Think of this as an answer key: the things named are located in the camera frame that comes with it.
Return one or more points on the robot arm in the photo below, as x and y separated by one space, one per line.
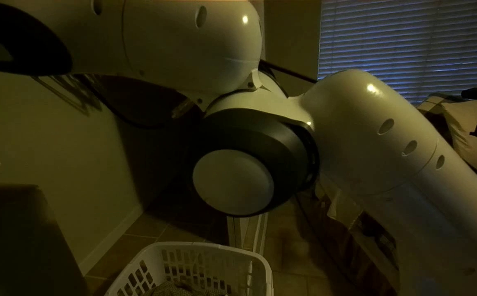
357 135

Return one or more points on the white laundry basket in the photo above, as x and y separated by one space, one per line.
205 263

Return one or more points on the clothes in basket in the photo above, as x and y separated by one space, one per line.
180 289

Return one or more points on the window blinds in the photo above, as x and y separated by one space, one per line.
411 37

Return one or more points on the beige cushion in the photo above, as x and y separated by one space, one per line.
468 131

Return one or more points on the dark cabinet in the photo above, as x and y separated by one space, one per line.
12 242

